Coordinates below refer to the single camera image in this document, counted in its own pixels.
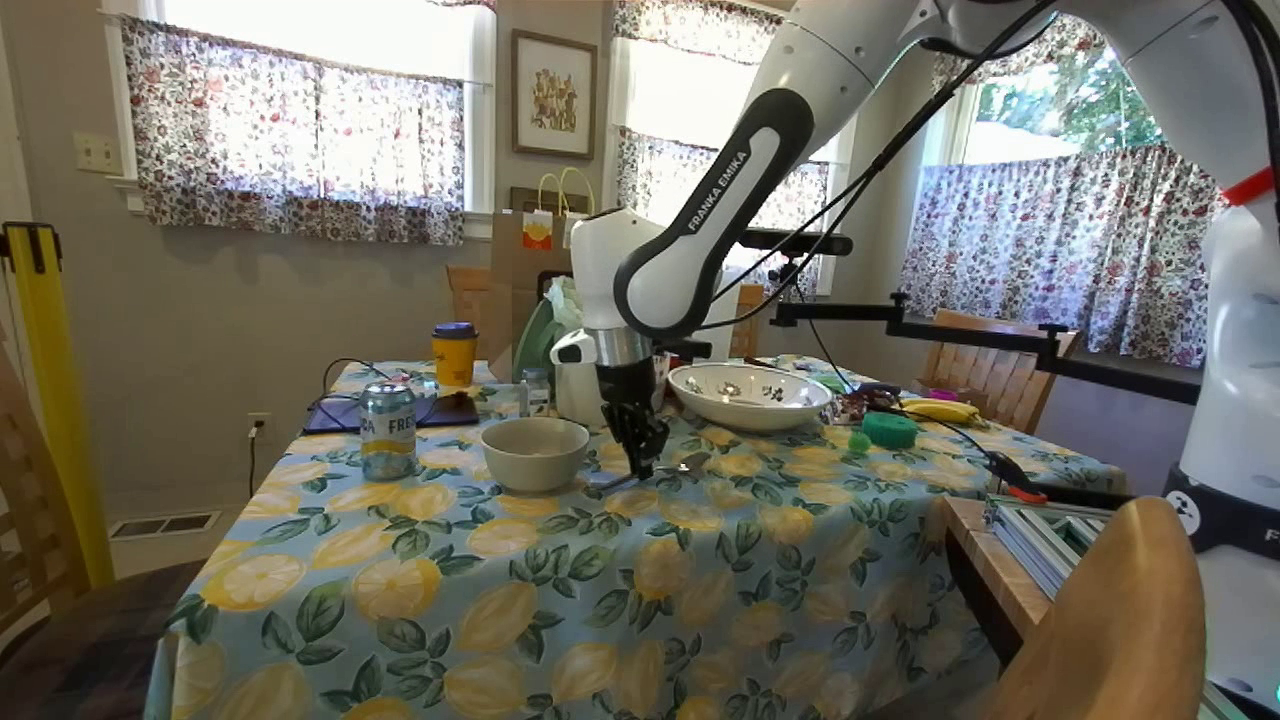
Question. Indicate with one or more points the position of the silver metal spoon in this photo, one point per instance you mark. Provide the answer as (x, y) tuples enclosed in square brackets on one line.
[(681, 469)]

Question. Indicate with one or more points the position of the small green block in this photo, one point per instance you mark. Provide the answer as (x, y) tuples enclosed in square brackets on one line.
[(857, 447)]

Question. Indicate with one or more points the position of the light wooden lattice chair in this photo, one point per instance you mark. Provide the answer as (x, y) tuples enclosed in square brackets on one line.
[(1104, 626)]

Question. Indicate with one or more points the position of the small glass jar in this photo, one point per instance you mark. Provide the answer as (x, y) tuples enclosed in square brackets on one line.
[(507, 401)]

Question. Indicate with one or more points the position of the blue notebook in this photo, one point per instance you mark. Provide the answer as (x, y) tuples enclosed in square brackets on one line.
[(332, 418)]

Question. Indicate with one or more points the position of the wooden chair back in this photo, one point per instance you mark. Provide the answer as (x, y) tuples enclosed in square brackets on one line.
[(464, 303)]

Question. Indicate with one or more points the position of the floral curtain valance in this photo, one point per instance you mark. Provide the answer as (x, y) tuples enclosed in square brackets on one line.
[(694, 33), (1034, 61)]

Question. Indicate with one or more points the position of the green sponge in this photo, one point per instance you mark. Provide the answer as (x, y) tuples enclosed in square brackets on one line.
[(889, 431)]

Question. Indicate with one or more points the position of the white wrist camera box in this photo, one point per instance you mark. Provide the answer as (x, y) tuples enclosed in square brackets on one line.
[(573, 349)]

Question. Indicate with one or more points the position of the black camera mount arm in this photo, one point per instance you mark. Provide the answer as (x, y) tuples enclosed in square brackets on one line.
[(972, 332)]

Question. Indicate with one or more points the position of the aluminium mounting rail plate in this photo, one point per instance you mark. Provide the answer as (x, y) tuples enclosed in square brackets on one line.
[(1052, 540)]

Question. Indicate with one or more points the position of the wooden slat chair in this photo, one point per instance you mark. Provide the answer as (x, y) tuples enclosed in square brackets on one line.
[(994, 383)]

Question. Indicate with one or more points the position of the framed wall picture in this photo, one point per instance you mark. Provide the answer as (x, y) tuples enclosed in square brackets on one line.
[(552, 99)]

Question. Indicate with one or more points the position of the yellow black stand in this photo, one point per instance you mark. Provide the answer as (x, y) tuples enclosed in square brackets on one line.
[(63, 401)]

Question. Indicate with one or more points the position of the white gift bag orange print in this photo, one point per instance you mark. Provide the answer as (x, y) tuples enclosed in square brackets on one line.
[(537, 230)]

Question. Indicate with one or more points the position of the large white plate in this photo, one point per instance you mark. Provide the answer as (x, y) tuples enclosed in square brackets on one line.
[(755, 396)]

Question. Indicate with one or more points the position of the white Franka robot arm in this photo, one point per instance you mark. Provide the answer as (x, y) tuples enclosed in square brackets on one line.
[(824, 54)]

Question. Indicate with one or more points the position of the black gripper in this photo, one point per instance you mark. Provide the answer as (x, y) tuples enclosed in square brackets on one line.
[(629, 391)]

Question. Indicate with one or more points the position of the white light switch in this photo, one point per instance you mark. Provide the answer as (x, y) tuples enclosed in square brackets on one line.
[(98, 149)]

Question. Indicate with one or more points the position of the yellow cup blue lid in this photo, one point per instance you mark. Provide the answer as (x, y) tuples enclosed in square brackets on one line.
[(453, 363)]

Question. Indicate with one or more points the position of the black stereo camera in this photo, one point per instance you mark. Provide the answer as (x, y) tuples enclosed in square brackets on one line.
[(802, 240)]

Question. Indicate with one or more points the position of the white floor vent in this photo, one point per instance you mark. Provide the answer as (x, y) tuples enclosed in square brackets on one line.
[(163, 527)]

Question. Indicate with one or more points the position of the small glass cup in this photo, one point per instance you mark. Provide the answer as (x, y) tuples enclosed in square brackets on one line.
[(388, 432)]

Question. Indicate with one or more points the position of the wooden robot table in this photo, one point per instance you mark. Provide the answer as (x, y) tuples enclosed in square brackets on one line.
[(980, 563)]

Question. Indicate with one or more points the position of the lemon print tablecloth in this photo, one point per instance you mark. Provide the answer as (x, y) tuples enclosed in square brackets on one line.
[(603, 602)]

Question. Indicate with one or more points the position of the cream ceramic bowl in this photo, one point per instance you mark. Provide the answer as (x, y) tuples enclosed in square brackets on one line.
[(535, 458)]

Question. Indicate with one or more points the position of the brown wooden cabinet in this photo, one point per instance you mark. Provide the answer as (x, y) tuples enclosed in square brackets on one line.
[(515, 284)]

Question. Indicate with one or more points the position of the dark seat wooden chair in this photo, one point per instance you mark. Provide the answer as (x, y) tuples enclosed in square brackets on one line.
[(80, 653)]

